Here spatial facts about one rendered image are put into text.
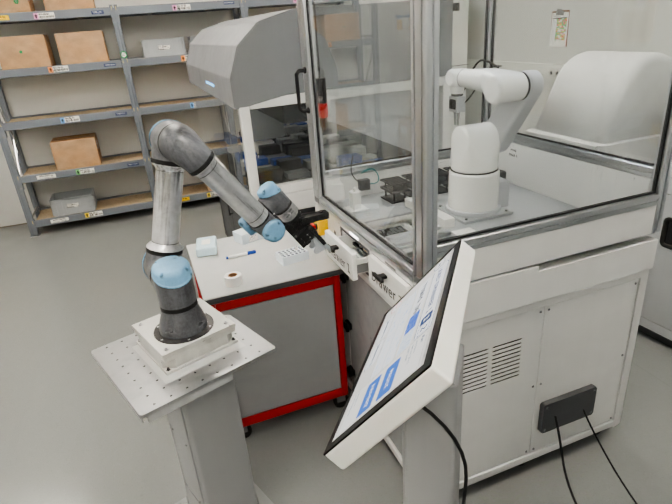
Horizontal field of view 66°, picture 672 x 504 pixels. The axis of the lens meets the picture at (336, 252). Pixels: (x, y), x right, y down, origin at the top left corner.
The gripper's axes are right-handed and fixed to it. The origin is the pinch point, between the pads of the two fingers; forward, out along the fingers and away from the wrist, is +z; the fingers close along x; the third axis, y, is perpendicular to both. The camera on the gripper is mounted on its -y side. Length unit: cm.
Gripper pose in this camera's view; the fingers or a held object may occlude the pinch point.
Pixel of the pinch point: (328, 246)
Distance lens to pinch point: 199.0
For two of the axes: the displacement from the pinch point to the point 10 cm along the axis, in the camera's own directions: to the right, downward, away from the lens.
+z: 5.9, 6.3, 5.1
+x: 3.6, 3.5, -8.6
